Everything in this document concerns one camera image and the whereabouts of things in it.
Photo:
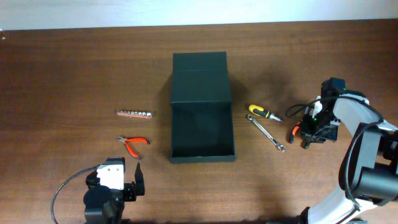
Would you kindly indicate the silver combination wrench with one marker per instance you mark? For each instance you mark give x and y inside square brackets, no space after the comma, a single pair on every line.
[278,145]

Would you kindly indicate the small red cutting pliers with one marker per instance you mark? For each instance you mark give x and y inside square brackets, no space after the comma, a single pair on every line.
[126,142]

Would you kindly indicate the orange black needle-nose pliers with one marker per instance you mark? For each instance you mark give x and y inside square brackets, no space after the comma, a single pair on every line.
[293,132]

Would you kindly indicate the orange socket bit rail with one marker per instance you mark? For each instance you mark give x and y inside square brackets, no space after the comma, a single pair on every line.
[134,114]

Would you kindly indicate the dark green open box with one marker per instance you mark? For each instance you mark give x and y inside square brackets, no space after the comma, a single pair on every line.
[201,106]

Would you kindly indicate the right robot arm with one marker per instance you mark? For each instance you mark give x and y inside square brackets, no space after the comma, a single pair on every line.
[367,177]

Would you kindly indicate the yellow black screwdriver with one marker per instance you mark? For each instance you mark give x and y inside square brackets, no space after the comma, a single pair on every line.
[260,111]

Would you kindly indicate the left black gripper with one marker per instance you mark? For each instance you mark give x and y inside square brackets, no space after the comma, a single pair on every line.
[129,187]

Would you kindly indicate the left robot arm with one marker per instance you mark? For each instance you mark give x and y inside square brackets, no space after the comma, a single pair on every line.
[108,192]

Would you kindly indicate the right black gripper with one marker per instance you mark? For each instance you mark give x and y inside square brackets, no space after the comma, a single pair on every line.
[311,135]

